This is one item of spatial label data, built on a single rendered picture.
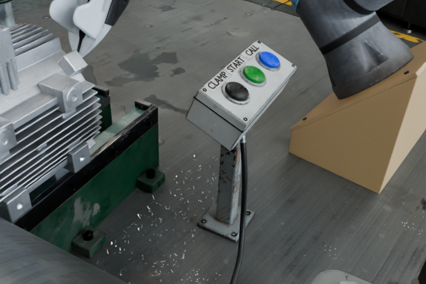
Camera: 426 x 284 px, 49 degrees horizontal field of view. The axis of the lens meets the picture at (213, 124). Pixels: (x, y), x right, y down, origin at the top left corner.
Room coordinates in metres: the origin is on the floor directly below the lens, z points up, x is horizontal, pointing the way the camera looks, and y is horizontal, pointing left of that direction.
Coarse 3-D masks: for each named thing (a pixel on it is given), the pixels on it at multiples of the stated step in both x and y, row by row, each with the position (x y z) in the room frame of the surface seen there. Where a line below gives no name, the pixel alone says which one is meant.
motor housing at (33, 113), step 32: (32, 32) 0.53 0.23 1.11; (32, 64) 0.49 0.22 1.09; (0, 96) 0.43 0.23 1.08; (32, 96) 0.46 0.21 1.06; (32, 128) 0.42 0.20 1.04; (64, 128) 0.45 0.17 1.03; (96, 128) 0.51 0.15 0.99; (0, 160) 0.38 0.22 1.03; (32, 160) 0.41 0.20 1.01; (64, 160) 0.45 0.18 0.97; (0, 192) 0.37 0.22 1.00
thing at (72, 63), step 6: (66, 54) 0.51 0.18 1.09; (72, 54) 0.52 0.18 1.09; (78, 54) 0.52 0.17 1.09; (60, 60) 0.51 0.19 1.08; (66, 60) 0.51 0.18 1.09; (72, 60) 0.51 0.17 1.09; (78, 60) 0.52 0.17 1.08; (60, 66) 0.51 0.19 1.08; (66, 66) 0.51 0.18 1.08; (72, 66) 0.50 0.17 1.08; (78, 66) 0.51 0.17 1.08; (84, 66) 0.51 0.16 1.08; (66, 72) 0.51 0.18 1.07; (72, 72) 0.50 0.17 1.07; (78, 72) 0.51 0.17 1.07; (90, 144) 0.51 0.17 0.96
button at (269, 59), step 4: (264, 52) 0.58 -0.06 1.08; (268, 52) 0.59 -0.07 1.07; (260, 56) 0.57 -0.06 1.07; (264, 56) 0.57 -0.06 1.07; (268, 56) 0.58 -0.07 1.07; (272, 56) 0.58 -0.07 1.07; (276, 56) 0.59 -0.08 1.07; (264, 60) 0.57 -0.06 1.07; (268, 60) 0.57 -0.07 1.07; (272, 60) 0.57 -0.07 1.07; (276, 60) 0.57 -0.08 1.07; (264, 64) 0.56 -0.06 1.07; (268, 64) 0.56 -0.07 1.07; (272, 64) 0.56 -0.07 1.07; (276, 64) 0.57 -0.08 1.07
